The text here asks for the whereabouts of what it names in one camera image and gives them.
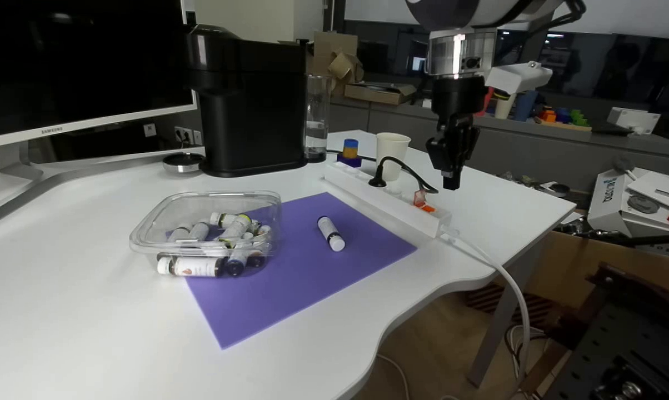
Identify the flat cardboard box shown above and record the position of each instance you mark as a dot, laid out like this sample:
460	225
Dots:
376	93

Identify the black coffee machine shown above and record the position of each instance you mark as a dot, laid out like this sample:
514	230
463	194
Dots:
251	105

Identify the grey low cabinet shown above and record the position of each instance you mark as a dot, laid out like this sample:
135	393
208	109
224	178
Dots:
534	147

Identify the white wall socket plate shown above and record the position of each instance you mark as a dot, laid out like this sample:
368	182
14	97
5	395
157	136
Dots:
150	130

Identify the blue container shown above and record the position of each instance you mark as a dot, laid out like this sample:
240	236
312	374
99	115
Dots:
525	105

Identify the heap of coloured toy blocks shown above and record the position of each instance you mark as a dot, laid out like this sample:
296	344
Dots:
562	116

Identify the small white-capped bottle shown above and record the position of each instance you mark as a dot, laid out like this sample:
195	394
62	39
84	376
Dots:
331	233

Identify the white power strip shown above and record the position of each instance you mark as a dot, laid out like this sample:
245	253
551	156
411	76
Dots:
368	191

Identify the white paper cup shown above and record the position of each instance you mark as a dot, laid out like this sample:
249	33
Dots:
392	153

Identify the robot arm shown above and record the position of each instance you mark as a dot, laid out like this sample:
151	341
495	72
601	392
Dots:
457	51

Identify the black perforated table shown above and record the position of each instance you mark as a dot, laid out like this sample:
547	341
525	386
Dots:
634	344

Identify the computer monitor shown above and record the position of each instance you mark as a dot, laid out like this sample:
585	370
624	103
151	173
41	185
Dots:
73	61

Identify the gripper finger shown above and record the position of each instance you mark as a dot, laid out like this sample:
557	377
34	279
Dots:
467	145
438	153

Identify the purple mat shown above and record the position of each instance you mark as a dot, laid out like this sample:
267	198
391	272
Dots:
306	278

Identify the stack of white boxes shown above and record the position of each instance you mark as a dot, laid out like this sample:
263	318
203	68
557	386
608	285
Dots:
618	205

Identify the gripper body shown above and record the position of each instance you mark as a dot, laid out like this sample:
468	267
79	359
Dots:
458	95

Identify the clear water container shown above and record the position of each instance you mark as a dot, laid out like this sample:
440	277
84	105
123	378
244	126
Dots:
318	119

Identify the heap of small bottles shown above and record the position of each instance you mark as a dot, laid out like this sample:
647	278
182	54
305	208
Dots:
198	266

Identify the window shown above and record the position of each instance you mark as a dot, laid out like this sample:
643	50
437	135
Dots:
607	61

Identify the white box device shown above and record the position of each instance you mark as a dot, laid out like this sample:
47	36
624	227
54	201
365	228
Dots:
633	119

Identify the clear plastic container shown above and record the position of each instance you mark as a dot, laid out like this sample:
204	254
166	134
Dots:
162	222

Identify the stack of cardboard boxes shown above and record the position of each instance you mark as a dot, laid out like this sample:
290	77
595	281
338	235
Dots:
337	55

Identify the white double wall socket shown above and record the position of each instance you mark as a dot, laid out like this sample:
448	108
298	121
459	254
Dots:
188	136

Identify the large cardboard box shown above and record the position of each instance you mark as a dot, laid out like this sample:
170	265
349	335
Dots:
568	266

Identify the blue yellow purple block stack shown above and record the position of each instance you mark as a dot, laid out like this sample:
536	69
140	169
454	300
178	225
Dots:
349	153

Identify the round black silver disc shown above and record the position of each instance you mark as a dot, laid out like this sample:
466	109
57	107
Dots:
183	162

